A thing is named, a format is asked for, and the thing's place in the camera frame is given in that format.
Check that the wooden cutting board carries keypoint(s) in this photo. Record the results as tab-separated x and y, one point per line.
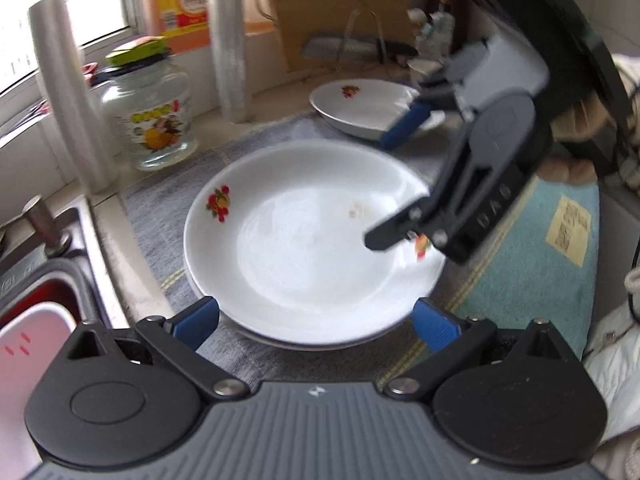
325	0

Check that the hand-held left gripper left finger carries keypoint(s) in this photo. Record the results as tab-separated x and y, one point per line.
197	322

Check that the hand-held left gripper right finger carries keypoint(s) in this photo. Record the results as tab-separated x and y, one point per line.
435	327

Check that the white seasoning packet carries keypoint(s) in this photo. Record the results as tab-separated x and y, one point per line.
435	35

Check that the clear cling film roll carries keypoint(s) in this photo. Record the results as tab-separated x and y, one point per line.
230	50

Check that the plastic wrap roll left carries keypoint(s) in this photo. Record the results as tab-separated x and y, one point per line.
70	100

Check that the person's white jacket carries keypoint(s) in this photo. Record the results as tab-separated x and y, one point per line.
615	360

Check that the person's right hand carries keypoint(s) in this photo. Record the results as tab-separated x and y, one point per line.
575	120

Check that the orange cooking oil bottle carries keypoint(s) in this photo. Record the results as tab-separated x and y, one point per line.
185	5

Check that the glass jar with yellow lid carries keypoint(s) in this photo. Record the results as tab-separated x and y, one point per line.
150	115

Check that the red and white drain basket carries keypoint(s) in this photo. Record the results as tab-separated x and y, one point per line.
35	345

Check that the red plastic object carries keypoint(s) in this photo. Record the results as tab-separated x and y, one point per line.
91	71

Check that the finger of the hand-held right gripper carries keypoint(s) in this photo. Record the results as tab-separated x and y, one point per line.
385	232
402	125

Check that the grey and blue checked towel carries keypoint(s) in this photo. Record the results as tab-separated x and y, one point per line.
525	270

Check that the steel sink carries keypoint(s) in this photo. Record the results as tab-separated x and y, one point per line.
100	270

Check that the metal sink knob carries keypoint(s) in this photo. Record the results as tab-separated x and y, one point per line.
42	220

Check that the white floral plate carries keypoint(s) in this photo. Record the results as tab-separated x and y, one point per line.
300	260
350	110
320	347

